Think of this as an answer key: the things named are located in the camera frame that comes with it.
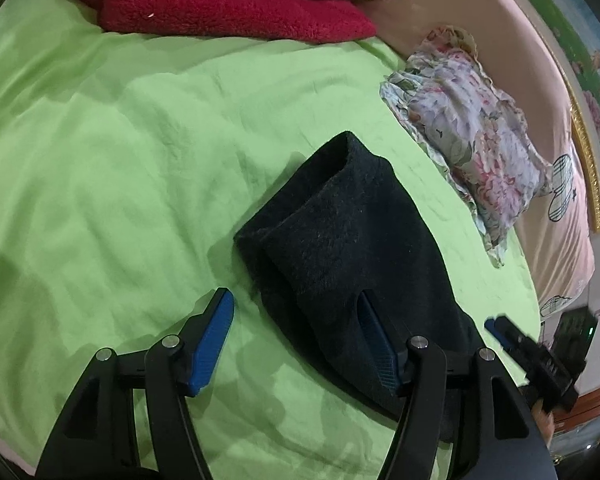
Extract pink printed bed cover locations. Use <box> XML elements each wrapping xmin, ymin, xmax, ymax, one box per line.
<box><xmin>352</xmin><ymin>0</ymin><xmax>596</xmax><ymax>318</ymax></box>

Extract dark electronic device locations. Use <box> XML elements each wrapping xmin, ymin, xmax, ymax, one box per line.
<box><xmin>554</xmin><ymin>309</ymin><xmax>597</xmax><ymax>368</ymax></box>

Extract red fleece blanket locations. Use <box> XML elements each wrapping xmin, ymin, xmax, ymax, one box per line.
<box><xmin>77</xmin><ymin>0</ymin><xmax>379</xmax><ymax>44</ymax></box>

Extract floral ruffled pillow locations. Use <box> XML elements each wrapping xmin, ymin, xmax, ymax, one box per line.
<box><xmin>379</xmin><ymin>25</ymin><xmax>554</xmax><ymax>267</ymax></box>

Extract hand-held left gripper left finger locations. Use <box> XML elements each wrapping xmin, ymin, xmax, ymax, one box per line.
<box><xmin>35</xmin><ymin>287</ymin><xmax>236</xmax><ymax>480</ymax></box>

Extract person's right hand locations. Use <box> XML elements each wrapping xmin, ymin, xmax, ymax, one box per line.
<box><xmin>532</xmin><ymin>404</ymin><xmax>557</xmax><ymax>443</ymax></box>

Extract gold framed wall picture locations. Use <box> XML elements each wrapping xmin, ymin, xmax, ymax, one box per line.
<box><xmin>490</xmin><ymin>0</ymin><xmax>600</xmax><ymax>233</ymax></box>

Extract green bed sheet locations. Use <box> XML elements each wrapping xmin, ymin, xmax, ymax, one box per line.
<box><xmin>0</xmin><ymin>0</ymin><xmax>540</xmax><ymax>480</ymax></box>

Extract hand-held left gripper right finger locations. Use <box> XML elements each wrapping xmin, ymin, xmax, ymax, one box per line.
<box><xmin>356</xmin><ymin>293</ymin><xmax>557</xmax><ymax>480</ymax></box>

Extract dark grey pants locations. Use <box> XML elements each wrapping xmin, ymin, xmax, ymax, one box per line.
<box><xmin>233</xmin><ymin>130</ymin><xmax>497</xmax><ymax>444</ymax></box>

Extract brown wooden furniture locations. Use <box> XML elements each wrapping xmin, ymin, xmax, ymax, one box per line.
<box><xmin>549</xmin><ymin>382</ymin><xmax>600</xmax><ymax>463</ymax></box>

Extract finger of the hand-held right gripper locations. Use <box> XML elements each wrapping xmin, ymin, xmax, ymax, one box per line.
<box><xmin>484</xmin><ymin>315</ymin><xmax>537</xmax><ymax>361</ymax></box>

